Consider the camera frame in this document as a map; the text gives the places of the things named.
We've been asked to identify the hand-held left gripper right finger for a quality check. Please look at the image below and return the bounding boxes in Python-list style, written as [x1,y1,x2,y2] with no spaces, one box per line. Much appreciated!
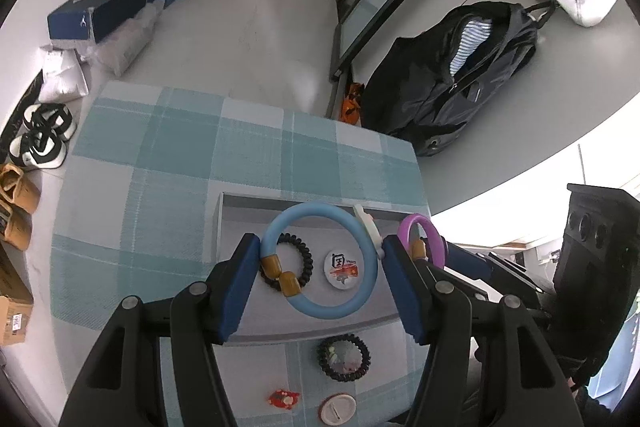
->
[382,236,586,427]

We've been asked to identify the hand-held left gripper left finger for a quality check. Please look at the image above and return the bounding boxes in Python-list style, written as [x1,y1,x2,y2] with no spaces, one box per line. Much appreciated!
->
[60,233,261,427]

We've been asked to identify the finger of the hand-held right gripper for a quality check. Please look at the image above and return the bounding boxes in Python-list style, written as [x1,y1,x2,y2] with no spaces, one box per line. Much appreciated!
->
[442,241,546,295]
[464,279,501,308]

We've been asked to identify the purple bracelet with wooden bead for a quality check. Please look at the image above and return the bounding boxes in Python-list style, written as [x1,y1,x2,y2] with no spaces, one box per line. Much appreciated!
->
[398,213,447,268]

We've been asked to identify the grey box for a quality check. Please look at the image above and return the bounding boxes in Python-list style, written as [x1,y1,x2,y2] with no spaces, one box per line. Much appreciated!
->
[215,192,431,348]

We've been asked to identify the white bracelet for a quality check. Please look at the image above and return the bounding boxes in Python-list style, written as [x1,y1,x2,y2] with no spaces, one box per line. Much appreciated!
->
[351,204,387,259]

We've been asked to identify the black hair tie with charms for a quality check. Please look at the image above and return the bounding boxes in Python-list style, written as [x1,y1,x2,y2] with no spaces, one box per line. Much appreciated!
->
[316,334,372,382]

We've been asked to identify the small red hair clip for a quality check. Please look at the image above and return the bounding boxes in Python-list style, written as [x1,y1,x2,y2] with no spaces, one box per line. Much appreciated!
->
[267,388,302,409]

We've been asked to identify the blue bracelet with wooden beads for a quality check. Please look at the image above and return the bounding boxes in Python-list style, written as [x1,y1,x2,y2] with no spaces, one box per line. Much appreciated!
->
[259,202,379,320]

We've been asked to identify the person's right forearm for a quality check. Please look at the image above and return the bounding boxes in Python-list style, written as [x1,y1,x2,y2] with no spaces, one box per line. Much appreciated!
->
[572,384,618,427]

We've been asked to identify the round white pin badge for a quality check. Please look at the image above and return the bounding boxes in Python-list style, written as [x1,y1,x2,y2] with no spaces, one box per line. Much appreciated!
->
[323,251,360,290]

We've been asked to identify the teal plaid tablecloth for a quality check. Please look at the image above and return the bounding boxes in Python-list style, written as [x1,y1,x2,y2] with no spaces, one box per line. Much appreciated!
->
[50,81,433,427]

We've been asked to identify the black backpack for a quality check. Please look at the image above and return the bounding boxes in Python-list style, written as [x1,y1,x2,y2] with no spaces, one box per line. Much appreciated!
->
[360,1,558,158]

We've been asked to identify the orange bag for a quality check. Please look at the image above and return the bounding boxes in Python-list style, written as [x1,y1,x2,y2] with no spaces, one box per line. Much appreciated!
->
[340,83,366,124]

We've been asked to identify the brown cardboard box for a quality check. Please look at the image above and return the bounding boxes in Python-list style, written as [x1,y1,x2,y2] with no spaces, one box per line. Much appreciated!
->
[0,242,35,348]

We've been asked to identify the tan shoe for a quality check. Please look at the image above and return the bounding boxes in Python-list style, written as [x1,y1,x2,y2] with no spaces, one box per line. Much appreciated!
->
[0,163,42,212]
[0,199,33,252]

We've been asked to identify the black and white sneaker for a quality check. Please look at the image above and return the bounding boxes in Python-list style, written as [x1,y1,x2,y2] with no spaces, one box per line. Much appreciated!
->
[9,129,68,171]
[22,103,76,142]

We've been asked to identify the clear plastic wrapped package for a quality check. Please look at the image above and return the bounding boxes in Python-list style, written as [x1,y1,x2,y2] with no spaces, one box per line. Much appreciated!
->
[75,2,163,78]

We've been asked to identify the white plastic parcel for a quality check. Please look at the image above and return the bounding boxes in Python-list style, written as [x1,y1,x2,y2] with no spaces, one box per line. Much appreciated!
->
[37,47,91,104]

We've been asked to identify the dark blue shoe box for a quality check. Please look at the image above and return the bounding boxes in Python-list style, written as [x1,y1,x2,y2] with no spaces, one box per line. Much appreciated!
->
[47,0,148,45]

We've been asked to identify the plain black coil hair tie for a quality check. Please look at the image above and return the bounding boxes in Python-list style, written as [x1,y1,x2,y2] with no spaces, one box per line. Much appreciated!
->
[257,233,314,293]

